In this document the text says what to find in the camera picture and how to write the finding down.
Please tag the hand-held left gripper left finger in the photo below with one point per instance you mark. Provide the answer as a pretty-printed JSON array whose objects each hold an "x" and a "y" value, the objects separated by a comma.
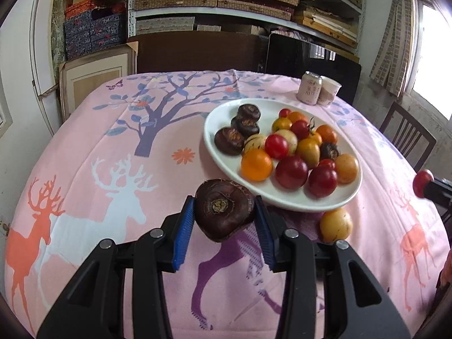
[{"x": 183, "y": 233}]

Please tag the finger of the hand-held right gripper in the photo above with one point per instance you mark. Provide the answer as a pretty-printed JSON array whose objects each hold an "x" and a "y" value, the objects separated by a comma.
[{"x": 439, "y": 190}]

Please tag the red cherry tomato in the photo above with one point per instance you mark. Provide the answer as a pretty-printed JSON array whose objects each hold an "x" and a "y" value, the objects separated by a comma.
[
  {"x": 300, "y": 129},
  {"x": 326, "y": 163},
  {"x": 284, "y": 113},
  {"x": 422, "y": 183},
  {"x": 276, "y": 146}
]

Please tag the dark water chestnut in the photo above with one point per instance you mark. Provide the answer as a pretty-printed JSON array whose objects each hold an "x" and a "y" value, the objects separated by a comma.
[
  {"x": 229, "y": 141},
  {"x": 224, "y": 210},
  {"x": 249, "y": 111},
  {"x": 244, "y": 126}
]

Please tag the marbled slab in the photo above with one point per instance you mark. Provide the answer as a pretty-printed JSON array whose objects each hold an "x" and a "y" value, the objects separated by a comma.
[{"x": 58, "y": 31}]

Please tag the grey patterned box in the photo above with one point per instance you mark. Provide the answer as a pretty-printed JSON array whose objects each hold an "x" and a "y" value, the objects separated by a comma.
[{"x": 164, "y": 24}]

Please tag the dark red plum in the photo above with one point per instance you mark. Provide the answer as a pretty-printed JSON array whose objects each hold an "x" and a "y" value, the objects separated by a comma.
[
  {"x": 322, "y": 182},
  {"x": 291, "y": 172}
]

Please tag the dark brown passion fruit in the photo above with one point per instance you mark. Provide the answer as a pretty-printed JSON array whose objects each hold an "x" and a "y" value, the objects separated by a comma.
[{"x": 328, "y": 151}]

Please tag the white metal shelf rack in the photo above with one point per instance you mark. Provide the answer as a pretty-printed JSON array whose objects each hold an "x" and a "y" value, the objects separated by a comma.
[{"x": 132, "y": 3}]

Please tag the large tangerine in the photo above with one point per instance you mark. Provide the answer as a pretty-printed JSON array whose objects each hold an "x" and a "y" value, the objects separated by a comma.
[{"x": 326, "y": 133}]

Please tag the brick pattern curtain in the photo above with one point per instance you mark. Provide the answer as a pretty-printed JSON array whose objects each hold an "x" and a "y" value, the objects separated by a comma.
[{"x": 392, "y": 53}]

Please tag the brown wooden board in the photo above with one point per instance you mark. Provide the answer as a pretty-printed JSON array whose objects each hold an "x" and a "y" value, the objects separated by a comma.
[{"x": 194, "y": 53}]

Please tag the pale drink can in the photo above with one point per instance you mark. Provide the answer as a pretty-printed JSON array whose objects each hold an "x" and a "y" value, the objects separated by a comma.
[{"x": 309, "y": 90}]

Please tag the pink cloth bundle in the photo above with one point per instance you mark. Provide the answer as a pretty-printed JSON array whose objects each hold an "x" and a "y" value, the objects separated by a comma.
[{"x": 293, "y": 34}]

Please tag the stack of light wooden frames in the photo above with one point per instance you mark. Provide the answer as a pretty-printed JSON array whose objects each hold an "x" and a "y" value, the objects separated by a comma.
[{"x": 328, "y": 24}]

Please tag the stack of blue patterned boxes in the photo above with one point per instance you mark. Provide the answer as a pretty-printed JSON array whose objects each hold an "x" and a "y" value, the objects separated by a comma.
[{"x": 95, "y": 31}]

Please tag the bright window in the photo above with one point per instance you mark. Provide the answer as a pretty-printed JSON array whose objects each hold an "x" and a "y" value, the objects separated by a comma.
[{"x": 429, "y": 60}]

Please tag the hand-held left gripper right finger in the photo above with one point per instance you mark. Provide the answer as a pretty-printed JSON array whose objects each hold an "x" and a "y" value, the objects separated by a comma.
[{"x": 264, "y": 235}]

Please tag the white paper cup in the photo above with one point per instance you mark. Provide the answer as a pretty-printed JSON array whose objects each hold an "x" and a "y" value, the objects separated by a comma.
[{"x": 331, "y": 93}]

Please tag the framed picture in cardboard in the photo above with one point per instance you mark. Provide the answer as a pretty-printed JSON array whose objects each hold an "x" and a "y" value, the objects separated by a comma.
[{"x": 91, "y": 81}]

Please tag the pale yellow round fruit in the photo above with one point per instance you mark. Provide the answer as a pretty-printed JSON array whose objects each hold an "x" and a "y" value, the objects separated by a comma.
[
  {"x": 291, "y": 139},
  {"x": 336, "y": 225},
  {"x": 346, "y": 168},
  {"x": 254, "y": 142}
]

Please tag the pink deer print tablecloth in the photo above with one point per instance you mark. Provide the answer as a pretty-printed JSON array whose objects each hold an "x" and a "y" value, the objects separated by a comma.
[{"x": 106, "y": 137}]

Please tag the white board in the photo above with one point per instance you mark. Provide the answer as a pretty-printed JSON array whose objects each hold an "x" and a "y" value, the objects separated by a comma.
[{"x": 44, "y": 77}]

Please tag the white plate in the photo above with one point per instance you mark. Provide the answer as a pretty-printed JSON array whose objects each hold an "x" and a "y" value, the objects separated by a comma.
[{"x": 229, "y": 166}]

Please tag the black panel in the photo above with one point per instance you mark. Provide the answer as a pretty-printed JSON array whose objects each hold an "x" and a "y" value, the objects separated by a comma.
[{"x": 293, "y": 56}]

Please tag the dark wooden chair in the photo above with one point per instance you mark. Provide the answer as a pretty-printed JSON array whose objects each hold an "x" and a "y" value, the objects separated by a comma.
[{"x": 406, "y": 130}]

